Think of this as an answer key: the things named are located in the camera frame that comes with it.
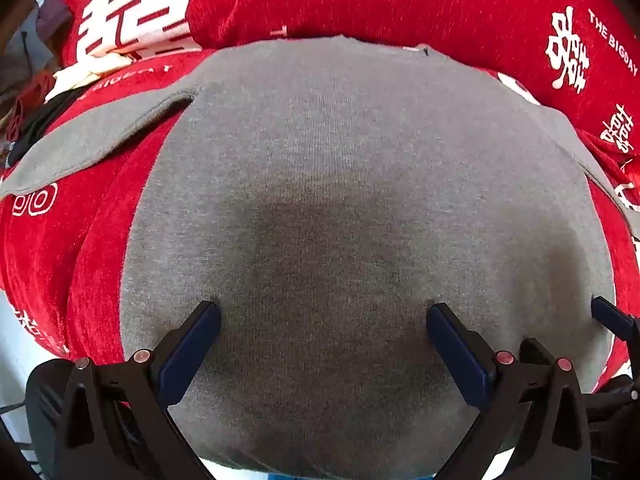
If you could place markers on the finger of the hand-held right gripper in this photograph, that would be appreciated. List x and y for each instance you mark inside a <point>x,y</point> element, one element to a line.
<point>615,317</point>

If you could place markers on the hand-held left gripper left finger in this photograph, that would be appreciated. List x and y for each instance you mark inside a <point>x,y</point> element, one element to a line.
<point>192,345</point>

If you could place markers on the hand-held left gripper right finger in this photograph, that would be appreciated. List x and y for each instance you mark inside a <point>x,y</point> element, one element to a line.
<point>457,350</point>

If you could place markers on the grey knit sweater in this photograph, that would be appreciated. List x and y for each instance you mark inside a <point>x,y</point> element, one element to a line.
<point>350,185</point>

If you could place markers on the pile of mixed clothes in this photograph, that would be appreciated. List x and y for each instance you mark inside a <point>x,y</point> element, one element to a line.
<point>30,60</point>

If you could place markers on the black cloth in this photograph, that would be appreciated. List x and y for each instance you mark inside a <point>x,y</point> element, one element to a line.
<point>47,117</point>

